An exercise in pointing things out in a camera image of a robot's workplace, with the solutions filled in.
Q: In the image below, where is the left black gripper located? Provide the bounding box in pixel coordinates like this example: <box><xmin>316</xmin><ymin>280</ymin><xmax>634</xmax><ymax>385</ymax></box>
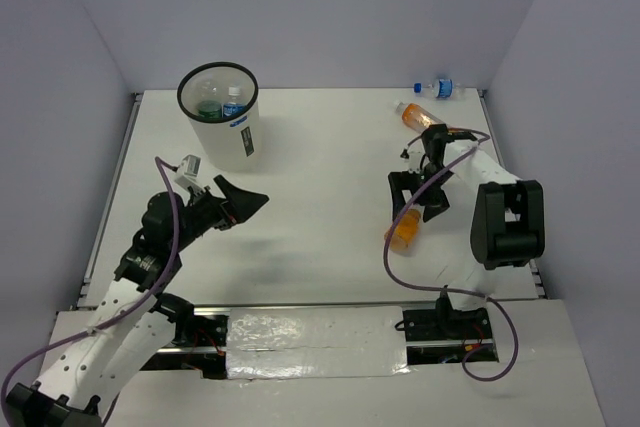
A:
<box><xmin>170</xmin><ymin>174</ymin><xmax>268</xmax><ymax>253</ymax></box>

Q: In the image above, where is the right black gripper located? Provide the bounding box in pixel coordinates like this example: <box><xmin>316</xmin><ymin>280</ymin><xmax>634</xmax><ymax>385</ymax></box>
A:
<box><xmin>389</xmin><ymin>164</ymin><xmax>455</xmax><ymax>223</ymax></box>

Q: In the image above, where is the small orange juice bottle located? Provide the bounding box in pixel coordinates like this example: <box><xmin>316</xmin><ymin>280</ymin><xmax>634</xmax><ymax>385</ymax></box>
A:
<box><xmin>384</xmin><ymin>209</ymin><xmax>422</xmax><ymax>252</ymax></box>

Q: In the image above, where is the long orange label bottle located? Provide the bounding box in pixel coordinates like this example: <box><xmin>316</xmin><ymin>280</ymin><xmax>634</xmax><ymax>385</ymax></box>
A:
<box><xmin>393</xmin><ymin>101</ymin><xmax>445</xmax><ymax>133</ymax></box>

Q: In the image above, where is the blue label water bottle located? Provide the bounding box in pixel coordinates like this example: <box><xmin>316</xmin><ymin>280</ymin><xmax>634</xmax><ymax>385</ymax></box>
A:
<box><xmin>223</xmin><ymin>85</ymin><xmax>245</xmax><ymax>118</ymax></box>

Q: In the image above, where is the green label clear bottle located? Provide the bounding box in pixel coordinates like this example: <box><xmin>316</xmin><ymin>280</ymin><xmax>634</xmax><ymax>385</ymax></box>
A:
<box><xmin>194</xmin><ymin>79</ymin><xmax>223</xmax><ymax>120</ymax></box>

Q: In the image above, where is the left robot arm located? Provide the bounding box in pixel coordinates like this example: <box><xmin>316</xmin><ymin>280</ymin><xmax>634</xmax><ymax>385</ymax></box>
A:
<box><xmin>1</xmin><ymin>175</ymin><xmax>269</xmax><ymax>426</ymax></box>

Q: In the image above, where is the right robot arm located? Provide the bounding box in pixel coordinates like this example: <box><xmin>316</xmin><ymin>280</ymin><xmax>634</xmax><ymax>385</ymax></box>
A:
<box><xmin>382</xmin><ymin>124</ymin><xmax>545</xmax><ymax>338</ymax></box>

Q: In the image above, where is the white bin with black rim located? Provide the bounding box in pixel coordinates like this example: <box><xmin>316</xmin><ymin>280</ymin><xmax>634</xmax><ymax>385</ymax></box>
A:
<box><xmin>177</xmin><ymin>62</ymin><xmax>262</xmax><ymax>172</ymax></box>

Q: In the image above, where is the small blue cap bottle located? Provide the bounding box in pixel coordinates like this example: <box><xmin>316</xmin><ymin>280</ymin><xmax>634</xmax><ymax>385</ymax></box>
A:
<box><xmin>413</xmin><ymin>77</ymin><xmax>465</xmax><ymax>100</ymax></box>

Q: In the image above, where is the silver tape strip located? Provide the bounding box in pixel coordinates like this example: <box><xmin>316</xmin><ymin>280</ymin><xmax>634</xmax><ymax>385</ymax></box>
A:
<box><xmin>226</xmin><ymin>306</ymin><xmax>409</xmax><ymax>380</ymax></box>

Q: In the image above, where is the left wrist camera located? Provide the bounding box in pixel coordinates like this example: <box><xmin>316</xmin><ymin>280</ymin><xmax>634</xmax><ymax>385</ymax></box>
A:
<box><xmin>174</xmin><ymin>154</ymin><xmax>210</xmax><ymax>205</ymax></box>

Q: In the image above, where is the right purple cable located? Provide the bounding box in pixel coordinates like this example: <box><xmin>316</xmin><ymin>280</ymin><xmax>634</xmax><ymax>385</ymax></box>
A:
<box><xmin>382</xmin><ymin>129</ymin><xmax>520</xmax><ymax>382</ymax></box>

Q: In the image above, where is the purple cable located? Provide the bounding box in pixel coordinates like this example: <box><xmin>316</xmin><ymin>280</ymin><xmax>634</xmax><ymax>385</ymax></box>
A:
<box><xmin>382</xmin><ymin>129</ymin><xmax>520</xmax><ymax>382</ymax></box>
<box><xmin>0</xmin><ymin>155</ymin><xmax>182</xmax><ymax>427</ymax></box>

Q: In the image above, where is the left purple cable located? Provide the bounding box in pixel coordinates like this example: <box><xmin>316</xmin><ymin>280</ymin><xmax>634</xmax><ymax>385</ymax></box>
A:
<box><xmin>0</xmin><ymin>155</ymin><xmax>182</xmax><ymax>427</ymax></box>

